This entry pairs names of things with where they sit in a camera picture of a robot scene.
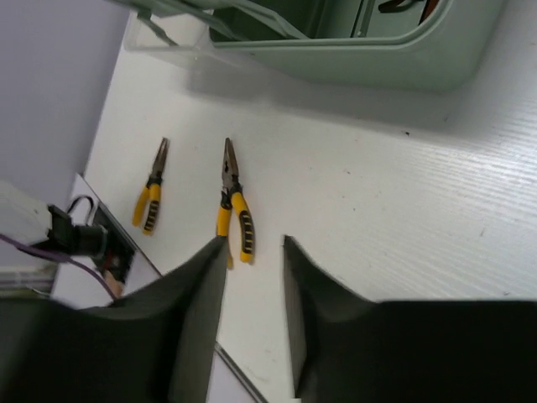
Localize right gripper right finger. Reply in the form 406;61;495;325
283;236;536;402

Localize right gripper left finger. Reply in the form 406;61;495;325
1;237;227;402

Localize yellow-handled pliers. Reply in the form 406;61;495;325
132;138;169;235
216;138;255;264

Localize green cantilever toolbox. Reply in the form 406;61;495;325
123;1;504;92

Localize bent brown hex key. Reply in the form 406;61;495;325
378;0;420;13

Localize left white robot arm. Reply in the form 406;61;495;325
1;181;108;261

